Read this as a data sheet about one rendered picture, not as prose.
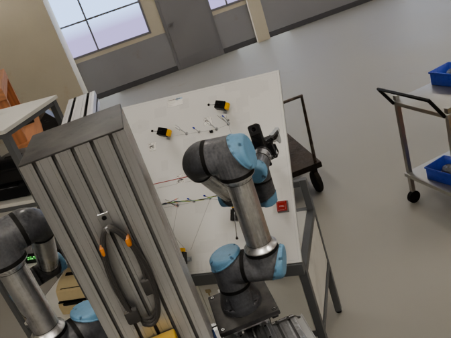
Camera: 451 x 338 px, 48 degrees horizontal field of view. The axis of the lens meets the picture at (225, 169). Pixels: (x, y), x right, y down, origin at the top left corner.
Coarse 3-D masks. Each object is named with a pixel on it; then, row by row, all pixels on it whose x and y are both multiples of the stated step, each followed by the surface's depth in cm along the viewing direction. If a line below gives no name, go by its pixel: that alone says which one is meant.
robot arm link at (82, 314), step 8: (80, 304) 174; (88, 304) 173; (72, 312) 170; (80, 312) 170; (88, 312) 169; (72, 320) 169; (80, 320) 167; (88, 320) 167; (96, 320) 168; (72, 328) 166; (80, 328) 167; (88, 328) 167; (96, 328) 169; (80, 336) 166; (88, 336) 167; (96, 336) 169; (104, 336) 171
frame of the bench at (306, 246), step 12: (312, 216) 292; (312, 228) 284; (300, 276) 253; (312, 288) 257; (336, 288) 326; (312, 300) 258; (324, 300) 286; (336, 300) 326; (312, 312) 262; (324, 312) 278; (336, 312) 331; (324, 324) 270; (324, 336) 268
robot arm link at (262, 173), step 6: (258, 156) 188; (264, 156) 189; (258, 162) 184; (264, 162) 185; (258, 168) 182; (264, 168) 183; (258, 174) 183; (264, 174) 182; (270, 174) 188; (258, 180) 184; (264, 180) 186
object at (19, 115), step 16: (0, 112) 291; (16, 112) 276; (32, 112) 265; (0, 128) 250; (16, 128) 254; (16, 160) 252; (0, 208) 269; (16, 208) 267; (64, 256) 275; (0, 288) 300; (64, 320) 300
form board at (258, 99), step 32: (192, 96) 288; (224, 96) 280; (256, 96) 273; (192, 128) 283; (224, 128) 276; (160, 160) 286; (288, 160) 259; (160, 192) 281; (192, 192) 274; (288, 192) 255; (192, 224) 270; (224, 224) 263; (288, 224) 251; (192, 256) 266; (288, 256) 248
